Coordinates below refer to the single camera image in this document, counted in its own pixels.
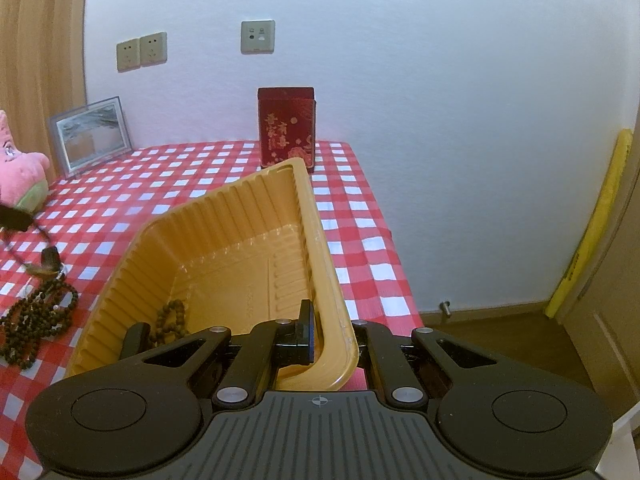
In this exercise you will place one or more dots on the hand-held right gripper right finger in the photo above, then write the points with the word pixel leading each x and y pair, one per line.
pixel 370 340

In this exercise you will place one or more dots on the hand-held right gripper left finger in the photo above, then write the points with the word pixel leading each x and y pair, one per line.
pixel 310 332

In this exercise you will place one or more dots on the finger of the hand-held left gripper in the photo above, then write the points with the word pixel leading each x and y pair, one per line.
pixel 15 217

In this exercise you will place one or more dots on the yellow plastic tray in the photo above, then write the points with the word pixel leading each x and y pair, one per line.
pixel 225 260

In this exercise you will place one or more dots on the pink starfish plush toy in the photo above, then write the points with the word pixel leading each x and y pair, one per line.
pixel 20 175

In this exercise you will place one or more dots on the metal door stopper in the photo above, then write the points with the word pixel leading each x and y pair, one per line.
pixel 444 308

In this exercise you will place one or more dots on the red checkered tablecloth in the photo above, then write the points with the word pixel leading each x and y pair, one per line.
pixel 200 180

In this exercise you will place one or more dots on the dark red printed box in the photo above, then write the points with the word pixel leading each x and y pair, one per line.
pixel 286 130

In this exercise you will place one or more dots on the yellow cardboard box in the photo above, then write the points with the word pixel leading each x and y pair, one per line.
pixel 615 320

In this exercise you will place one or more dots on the yellow foam strip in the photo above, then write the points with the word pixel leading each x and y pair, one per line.
pixel 600 210

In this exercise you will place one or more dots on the glass picture frame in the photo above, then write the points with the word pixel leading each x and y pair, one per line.
pixel 90 137

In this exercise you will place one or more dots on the wooden wall panel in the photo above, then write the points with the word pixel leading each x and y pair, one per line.
pixel 40 60

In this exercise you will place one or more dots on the beige wall socket with round ports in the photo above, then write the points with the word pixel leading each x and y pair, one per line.
pixel 258 36

